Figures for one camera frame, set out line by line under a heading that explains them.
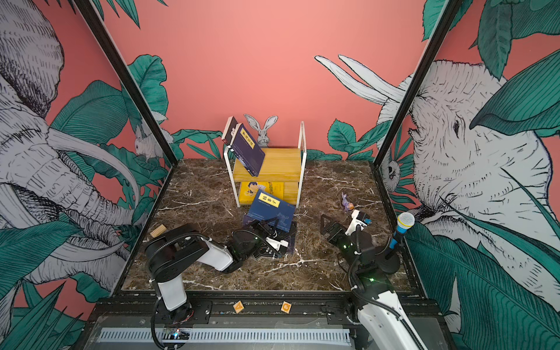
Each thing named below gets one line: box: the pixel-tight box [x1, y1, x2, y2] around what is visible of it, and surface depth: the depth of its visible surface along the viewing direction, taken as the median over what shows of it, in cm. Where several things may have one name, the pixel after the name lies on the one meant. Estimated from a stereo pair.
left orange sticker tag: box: [232, 300, 245, 314], surface depth 76 cm
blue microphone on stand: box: [374, 211, 415, 274], surface depth 74 cm
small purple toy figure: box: [341, 191, 355, 211], surface depth 103 cm
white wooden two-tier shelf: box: [223, 121, 307, 209], surface depth 90 cm
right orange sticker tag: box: [280, 300, 293, 315], surface depth 76 cm
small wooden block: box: [149, 223, 167, 239], surface depth 95 cm
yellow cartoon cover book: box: [239, 180, 285, 205], surface depth 106 cm
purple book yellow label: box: [228, 123, 266, 178], surface depth 85 cm
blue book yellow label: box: [247, 188, 297, 233], surface depth 90 cm
